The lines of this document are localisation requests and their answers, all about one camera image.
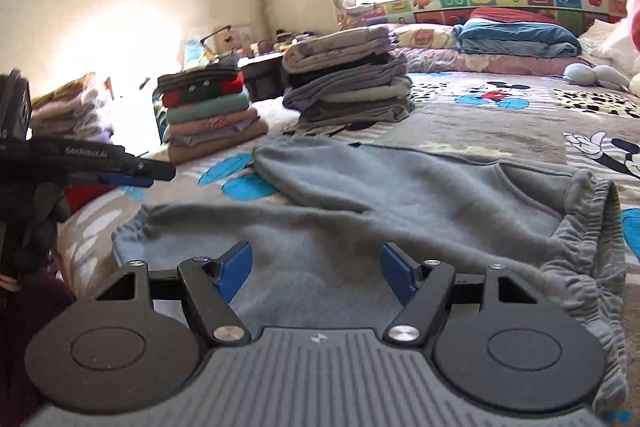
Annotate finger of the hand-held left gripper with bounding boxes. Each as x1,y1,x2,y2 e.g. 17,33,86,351
122,156,177,182
65,171,156,189

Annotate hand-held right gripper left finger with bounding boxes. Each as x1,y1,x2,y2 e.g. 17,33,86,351
94,241,253,349

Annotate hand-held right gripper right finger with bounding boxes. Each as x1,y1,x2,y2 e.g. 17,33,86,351
380,243,543,349

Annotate grey sweatpants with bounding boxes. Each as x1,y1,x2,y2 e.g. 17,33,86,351
111,138,630,413

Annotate pale clothes pile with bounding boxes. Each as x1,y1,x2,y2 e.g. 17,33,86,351
30,73,117,142

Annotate stack of colourful folded clothes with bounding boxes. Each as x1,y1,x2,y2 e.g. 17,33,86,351
157,59,270,165

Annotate stack of grey folded clothes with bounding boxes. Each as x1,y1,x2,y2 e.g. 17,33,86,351
281,26,416,130

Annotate person's left hand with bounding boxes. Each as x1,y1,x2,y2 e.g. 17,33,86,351
14,184,72,279

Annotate blue white plastic bag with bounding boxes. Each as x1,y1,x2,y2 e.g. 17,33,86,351
184,38,207,70

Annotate dark desk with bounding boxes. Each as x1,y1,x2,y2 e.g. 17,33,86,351
240,54,288,102

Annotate black desk lamp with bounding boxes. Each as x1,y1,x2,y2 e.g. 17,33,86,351
200,25,233,58

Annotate cartoon mouse printed blanket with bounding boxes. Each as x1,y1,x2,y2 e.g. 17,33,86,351
55,69,640,308

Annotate pile of small desk items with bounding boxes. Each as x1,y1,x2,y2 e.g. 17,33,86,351
250,29,303,58

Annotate yellow cartoon print pillow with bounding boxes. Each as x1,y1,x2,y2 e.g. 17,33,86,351
390,24,461,50

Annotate blue folded blanket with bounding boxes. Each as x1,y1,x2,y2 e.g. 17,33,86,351
454,21,583,58

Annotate light blue plush toy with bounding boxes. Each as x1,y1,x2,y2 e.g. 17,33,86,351
564,63,632,90

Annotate red folded blanket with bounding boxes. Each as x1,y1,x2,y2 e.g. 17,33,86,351
467,7,561,28

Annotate white quilt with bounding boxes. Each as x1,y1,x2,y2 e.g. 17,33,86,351
580,19,640,72

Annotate pink orange quilt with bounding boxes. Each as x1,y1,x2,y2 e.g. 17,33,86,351
625,0,640,38

